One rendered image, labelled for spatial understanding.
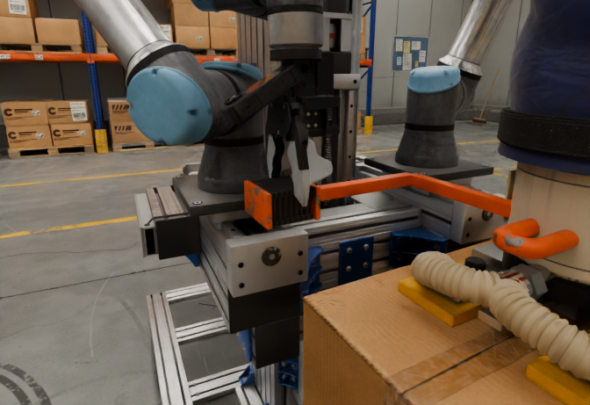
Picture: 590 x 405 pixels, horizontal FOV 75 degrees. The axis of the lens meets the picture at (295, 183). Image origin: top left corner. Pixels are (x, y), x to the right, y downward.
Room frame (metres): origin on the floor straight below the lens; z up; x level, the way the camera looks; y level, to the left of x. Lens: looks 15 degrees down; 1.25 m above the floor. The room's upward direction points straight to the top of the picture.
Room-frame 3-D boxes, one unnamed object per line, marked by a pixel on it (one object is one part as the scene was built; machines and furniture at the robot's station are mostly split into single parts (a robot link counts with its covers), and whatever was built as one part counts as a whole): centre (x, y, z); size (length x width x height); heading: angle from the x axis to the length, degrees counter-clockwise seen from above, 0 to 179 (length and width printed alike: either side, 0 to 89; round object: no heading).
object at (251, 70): (0.75, 0.12, 1.20); 0.13 x 0.12 x 0.14; 157
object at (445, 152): (0.96, -0.33, 1.09); 0.15 x 0.15 x 0.10
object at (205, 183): (0.75, 0.12, 1.09); 0.15 x 0.15 x 0.10
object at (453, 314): (0.54, -0.32, 0.97); 0.34 x 0.10 x 0.05; 118
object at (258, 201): (0.54, 0.02, 1.07); 0.09 x 0.08 x 0.05; 28
